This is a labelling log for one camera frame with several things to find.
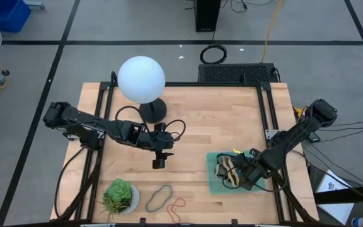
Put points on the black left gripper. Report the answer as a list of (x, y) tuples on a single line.
[(157, 140)]

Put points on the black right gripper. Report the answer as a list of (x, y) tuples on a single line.
[(258, 165)]

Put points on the tan rubber band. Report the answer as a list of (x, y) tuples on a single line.
[(233, 176), (224, 165)]

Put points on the black rubber band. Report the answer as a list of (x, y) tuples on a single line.
[(232, 188)]

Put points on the red rubber band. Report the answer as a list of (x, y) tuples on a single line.
[(168, 209)]

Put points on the large blue rubber band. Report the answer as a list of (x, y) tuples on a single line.
[(146, 207)]

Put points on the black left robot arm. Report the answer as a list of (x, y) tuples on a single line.
[(84, 121)]

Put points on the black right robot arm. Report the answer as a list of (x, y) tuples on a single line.
[(295, 138)]

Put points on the teal translucent plastic bin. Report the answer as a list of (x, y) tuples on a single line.
[(211, 186)]

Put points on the blue plastic floor bin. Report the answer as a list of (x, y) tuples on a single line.
[(2, 15)]

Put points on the silver mounting plate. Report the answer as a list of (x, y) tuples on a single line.
[(271, 134)]

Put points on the green succulent in white pot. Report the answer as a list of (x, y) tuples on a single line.
[(118, 192)]

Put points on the black power adapter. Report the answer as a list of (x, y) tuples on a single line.
[(314, 137)]

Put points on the white globe lamp black base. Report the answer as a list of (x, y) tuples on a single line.
[(140, 79)]

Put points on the black perforated computer case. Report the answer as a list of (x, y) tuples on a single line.
[(232, 73)]

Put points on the black metal beam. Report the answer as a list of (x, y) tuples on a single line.
[(342, 196)]

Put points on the white paper sheet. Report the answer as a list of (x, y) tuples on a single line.
[(336, 214)]

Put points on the black computer tower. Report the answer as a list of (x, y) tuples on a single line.
[(207, 15)]

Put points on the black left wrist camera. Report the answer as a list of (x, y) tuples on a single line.
[(169, 142)]

